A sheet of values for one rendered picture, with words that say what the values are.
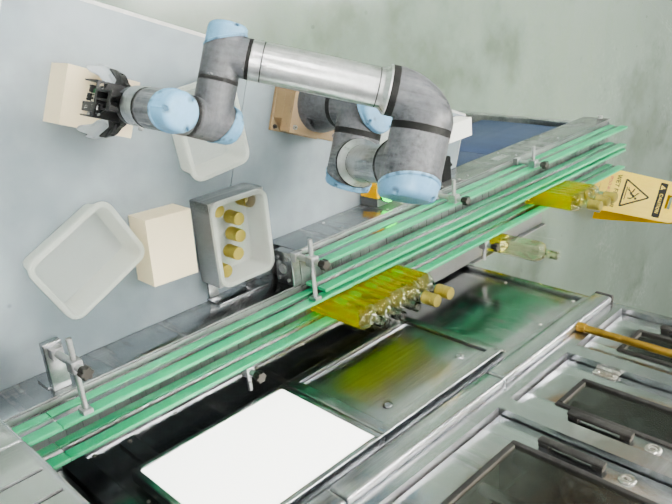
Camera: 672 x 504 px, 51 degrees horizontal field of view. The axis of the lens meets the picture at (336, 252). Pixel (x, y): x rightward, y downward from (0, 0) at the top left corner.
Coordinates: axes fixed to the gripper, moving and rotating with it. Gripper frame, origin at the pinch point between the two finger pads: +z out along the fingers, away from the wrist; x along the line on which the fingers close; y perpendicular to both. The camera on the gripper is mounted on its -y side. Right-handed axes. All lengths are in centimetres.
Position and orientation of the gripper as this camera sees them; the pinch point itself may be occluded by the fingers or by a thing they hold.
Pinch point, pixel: (95, 101)
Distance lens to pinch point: 158.5
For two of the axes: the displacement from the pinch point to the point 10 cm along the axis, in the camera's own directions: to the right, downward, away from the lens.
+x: -1.9, 9.8, 1.0
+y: -6.8, -0.6, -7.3
